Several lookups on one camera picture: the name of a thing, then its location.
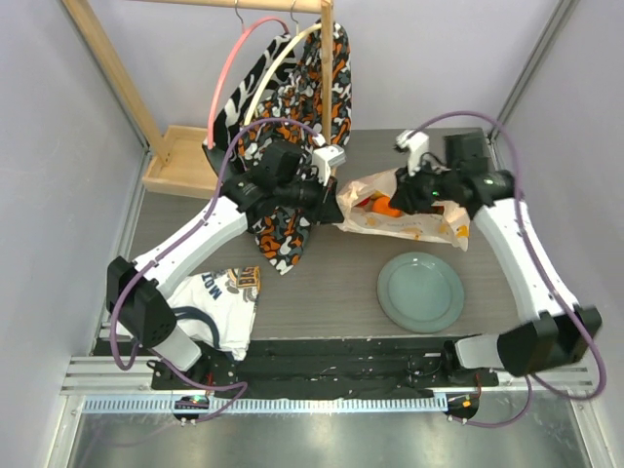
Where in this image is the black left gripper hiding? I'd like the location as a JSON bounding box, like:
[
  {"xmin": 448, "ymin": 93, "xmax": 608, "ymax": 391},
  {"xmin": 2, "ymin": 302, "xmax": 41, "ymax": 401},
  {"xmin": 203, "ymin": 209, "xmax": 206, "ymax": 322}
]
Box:
[{"xmin": 276, "ymin": 169, "xmax": 345, "ymax": 225}]

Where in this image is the fake orange fruit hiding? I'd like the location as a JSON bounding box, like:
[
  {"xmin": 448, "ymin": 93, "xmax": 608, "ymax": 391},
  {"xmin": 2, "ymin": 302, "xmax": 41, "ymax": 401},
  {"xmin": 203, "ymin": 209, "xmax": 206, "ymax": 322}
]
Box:
[{"xmin": 370, "ymin": 196, "xmax": 403, "ymax": 217}]

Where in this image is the translucent orange plastic bag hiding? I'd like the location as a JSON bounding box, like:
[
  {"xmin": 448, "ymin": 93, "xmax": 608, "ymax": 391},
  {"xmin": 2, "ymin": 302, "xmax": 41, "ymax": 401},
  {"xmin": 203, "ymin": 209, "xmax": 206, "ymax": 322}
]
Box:
[{"xmin": 336, "ymin": 170, "xmax": 470, "ymax": 251}]

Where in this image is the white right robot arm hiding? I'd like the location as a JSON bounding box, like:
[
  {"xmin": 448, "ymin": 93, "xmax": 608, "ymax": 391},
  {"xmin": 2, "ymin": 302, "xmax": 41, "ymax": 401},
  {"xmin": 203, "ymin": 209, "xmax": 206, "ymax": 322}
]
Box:
[{"xmin": 390, "ymin": 130, "xmax": 602, "ymax": 385}]

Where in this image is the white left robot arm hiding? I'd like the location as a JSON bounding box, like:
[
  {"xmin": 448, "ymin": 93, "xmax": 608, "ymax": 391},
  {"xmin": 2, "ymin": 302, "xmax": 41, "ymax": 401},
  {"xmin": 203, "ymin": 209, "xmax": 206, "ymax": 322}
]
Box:
[{"xmin": 106, "ymin": 175, "xmax": 343, "ymax": 389}]

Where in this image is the teal ceramic plate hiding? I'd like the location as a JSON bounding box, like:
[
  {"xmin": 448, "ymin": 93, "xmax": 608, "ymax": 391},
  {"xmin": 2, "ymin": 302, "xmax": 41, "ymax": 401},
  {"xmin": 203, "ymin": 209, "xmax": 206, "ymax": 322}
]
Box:
[{"xmin": 376, "ymin": 252, "xmax": 465, "ymax": 334}]

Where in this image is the orange camouflage patterned garment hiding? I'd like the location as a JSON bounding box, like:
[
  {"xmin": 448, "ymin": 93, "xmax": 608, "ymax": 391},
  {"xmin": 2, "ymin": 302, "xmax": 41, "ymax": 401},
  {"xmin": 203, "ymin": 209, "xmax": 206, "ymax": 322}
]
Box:
[{"xmin": 237, "ymin": 22, "xmax": 353, "ymax": 275}]

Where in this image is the black white zebra garment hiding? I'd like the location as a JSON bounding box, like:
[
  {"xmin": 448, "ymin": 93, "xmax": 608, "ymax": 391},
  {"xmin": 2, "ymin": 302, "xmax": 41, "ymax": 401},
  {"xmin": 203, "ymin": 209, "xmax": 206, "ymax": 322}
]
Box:
[{"xmin": 202, "ymin": 32, "xmax": 305, "ymax": 172}]

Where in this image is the pink clothes hanger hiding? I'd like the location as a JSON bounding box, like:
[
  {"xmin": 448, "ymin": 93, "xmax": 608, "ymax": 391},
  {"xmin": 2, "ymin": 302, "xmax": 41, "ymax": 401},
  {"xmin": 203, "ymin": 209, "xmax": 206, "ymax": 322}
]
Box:
[{"xmin": 207, "ymin": 2, "xmax": 290, "ymax": 150}]

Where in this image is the white printed t-shirt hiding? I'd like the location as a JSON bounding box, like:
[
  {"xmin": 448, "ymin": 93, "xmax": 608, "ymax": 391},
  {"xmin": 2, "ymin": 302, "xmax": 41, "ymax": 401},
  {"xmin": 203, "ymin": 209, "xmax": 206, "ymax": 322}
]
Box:
[{"xmin": 109, "ymin": 265, "xmax": 259, "ymax": 371}]

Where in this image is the wooden clothes rack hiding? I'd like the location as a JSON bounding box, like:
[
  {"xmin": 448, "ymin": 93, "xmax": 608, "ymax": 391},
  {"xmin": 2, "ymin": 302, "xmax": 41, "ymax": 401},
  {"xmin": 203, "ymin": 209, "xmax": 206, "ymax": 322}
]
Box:
[{"xmin": 62, "ymin": 1, "xmax": 332, "ymax": 200}]

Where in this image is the cream clothes hanger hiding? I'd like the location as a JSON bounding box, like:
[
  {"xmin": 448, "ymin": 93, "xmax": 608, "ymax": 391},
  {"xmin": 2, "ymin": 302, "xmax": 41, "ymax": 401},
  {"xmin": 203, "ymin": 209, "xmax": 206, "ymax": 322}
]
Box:
[{"xmin": 243, "ymin": 23, "xmax": 321, "ymax": 126}]

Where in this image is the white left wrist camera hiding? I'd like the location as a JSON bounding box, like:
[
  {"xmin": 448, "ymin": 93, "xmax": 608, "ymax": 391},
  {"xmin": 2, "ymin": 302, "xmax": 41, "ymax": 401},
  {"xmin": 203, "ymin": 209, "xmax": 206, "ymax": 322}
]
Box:
[{"xmin": 311, "ymin": 144, "xmax": 346, "ymax": 186}]

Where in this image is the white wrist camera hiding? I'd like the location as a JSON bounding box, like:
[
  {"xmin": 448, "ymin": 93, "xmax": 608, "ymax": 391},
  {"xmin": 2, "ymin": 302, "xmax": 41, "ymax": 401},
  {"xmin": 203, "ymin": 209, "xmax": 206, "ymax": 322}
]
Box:
[
  {"xmin": 395, "ymin": 130, "xmax": 429, "ymax": 176},
  {"xmin": 311, "ymin": 144, "xmax": 346, "ymax": 186}
]

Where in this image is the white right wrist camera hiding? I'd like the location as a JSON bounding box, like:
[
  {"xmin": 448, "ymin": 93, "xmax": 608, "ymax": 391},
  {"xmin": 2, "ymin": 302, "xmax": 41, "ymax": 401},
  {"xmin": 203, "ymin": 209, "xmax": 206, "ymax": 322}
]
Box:
[{"xmin": 395, "ymin": 130, "xmax": 429, "ymax": 176}]

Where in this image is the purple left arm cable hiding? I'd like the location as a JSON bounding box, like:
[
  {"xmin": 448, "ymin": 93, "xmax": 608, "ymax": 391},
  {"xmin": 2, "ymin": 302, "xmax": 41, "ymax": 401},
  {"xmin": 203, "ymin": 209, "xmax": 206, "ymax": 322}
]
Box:
[{"xmin": 107, "ymin": 116, "xmax": 327, "ymax": 424}]

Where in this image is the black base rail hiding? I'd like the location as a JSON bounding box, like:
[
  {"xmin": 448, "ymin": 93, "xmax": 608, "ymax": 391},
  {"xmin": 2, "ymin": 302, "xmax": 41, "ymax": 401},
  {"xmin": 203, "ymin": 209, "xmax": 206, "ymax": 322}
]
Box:
[{"xmin": 92, "ymin": 334, "xmax": 523, "ymax": 401}]

